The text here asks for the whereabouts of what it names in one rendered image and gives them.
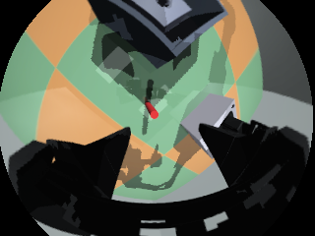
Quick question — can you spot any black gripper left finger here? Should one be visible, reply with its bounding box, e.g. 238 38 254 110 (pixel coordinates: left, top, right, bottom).
47 126 131 200

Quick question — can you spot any red peg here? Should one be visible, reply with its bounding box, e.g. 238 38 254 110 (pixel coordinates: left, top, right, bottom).
146 101 158 119

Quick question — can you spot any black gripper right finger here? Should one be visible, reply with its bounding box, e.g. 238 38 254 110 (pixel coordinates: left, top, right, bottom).
198 123 277 186

